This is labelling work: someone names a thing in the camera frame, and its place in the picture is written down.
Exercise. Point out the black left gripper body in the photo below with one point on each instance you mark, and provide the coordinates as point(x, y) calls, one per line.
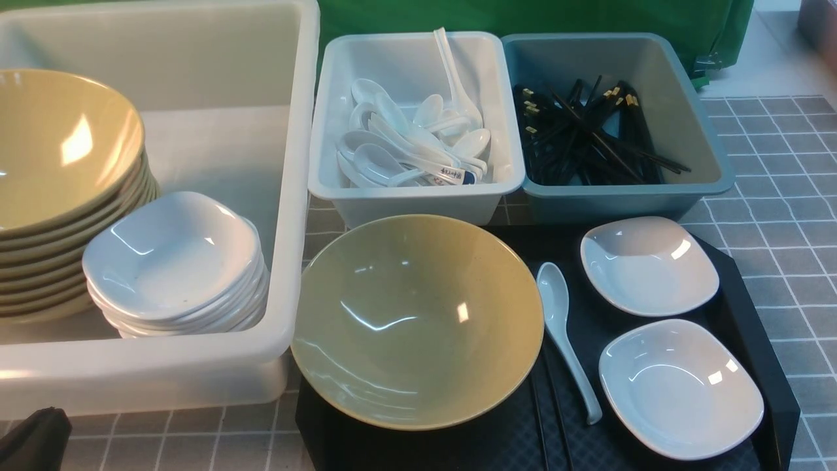
point(38, 442)

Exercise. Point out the yellow noodle bowl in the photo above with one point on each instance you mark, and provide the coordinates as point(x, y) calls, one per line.
point(417, 322)

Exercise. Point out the black chopstick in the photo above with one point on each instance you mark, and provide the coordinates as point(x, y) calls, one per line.
point(533, 385)
point(557, 405)

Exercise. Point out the white ceramic soup spoon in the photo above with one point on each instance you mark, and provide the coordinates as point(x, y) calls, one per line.
point(555, 306)

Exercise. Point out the white square dish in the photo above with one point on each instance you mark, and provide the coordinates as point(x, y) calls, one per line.
point(648, 266)
point(679, 390)

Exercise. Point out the stack of white dishes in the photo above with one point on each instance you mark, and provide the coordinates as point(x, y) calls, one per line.
point(183, 264)

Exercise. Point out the stack of yellow bowls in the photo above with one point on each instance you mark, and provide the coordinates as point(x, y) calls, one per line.
point(73, 162)

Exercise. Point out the large white plastic tub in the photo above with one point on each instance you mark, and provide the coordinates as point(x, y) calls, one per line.
point(226, 89)

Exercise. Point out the pile of white spoons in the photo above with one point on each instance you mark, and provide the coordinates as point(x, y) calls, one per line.
point(383, 148)

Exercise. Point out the black plastic serving tray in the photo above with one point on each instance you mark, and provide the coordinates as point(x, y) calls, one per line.
point(505, 438)

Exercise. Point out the white plastic spoon bin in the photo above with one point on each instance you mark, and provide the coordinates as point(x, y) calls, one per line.
point(409, 67)

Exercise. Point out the upright white spoon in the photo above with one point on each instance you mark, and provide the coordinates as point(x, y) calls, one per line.
point(460, 99)

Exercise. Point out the pile of black chopsticks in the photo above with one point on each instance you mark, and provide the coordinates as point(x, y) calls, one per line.
point(589, 136)

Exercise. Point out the blue-grey plastic chopstick bin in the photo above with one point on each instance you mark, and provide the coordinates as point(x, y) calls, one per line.
point(680, 127)

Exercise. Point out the green fabric backdrop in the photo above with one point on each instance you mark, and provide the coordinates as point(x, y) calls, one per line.
point(706, 35)

